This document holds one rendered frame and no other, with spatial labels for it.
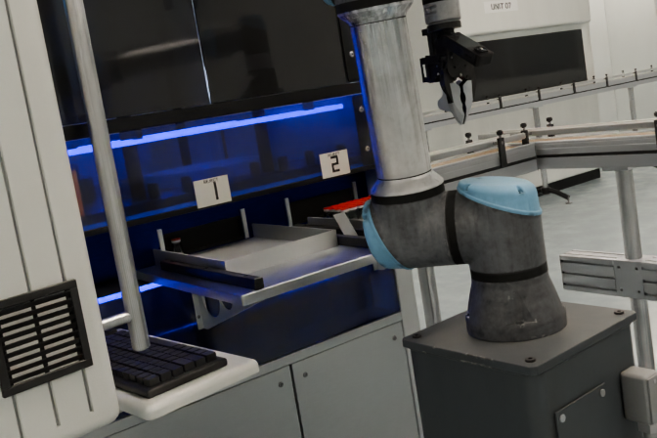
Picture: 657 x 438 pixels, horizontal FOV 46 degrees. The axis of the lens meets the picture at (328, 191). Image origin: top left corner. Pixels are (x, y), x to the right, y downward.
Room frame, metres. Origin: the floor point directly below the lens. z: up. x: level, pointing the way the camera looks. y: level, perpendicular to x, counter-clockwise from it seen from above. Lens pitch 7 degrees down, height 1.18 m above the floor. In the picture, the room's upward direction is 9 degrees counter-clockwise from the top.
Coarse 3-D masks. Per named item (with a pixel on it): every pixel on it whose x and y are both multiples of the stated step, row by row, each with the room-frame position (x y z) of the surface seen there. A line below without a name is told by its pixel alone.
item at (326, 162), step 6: (342, 150) 1.89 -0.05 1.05; (324, 156) 1.86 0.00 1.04; (342, 156) 1.89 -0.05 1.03; (324, 162) 1.86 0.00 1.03; (330, 162) 1.87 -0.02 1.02; (342, 162) 1.89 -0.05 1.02; (348, 162) 1.90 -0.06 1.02; (324, 168) 1.86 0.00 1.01; (330, 168) 1.87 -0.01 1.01; (336, 168) 1.88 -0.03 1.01; (342, 168) 1.89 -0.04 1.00; (348, 168) 1.90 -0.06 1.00; (324, 174) 1.86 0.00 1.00; (330, 174) 1.87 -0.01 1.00; (336, 174) 1.88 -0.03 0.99; (342, 174) 1.89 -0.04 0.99
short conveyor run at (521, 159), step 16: (464, 144) 2.41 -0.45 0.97; (480, 144) 2.36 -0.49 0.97; (496, 144) 2.38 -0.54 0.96; (528, 144) 2.45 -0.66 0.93; (432, 160) 2.25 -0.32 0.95; (448, 160) 2.38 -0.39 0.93; (464, 160) 2.28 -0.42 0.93; (480, 160) 2.32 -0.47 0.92; (496, 160) 2.36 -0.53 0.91; (512, 160) 2.40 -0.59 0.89; (528, 160) 2.45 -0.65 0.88; (448, 176) 2.24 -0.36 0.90; (464, 176) 2.28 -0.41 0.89; (480, 176) 2.32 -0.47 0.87; (512, 176) 2.40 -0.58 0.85
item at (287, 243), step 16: (256, 224) 1.80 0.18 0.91; (256, 240) 1.77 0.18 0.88; (272, 240) 1.74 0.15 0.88; (288, 240) 1.69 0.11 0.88; (304, 240) 1.50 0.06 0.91; (320, 240) 1.52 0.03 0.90; (336, 240) 1.54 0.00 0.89; (160, 256) 1.64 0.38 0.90; (176, 256) 1.57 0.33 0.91; (192, 256) 1.51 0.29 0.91; (208, 256) 1.66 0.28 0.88; (224, 256) 1.63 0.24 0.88; (240, 256) 1.42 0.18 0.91; (256, 256) 1.43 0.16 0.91; (272, 256) 1.45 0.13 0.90; (288, 256) 1.48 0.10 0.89; (240, 272) 1.41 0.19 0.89
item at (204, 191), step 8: (224, 176) 1.70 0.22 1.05; (200, 184) 1.67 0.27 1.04; (208, 184) 1.68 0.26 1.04; (216, 184) 1.69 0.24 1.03; (224, 184) 1.70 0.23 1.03; (200, 192) 1.67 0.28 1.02; (208, 192) 1.68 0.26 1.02; (224, 192) 1.70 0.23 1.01; (200, 200) 1.66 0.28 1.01; (208, 200) 1.67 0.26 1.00; (216, 200) 1.69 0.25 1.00; (224, 200) 1.70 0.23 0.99
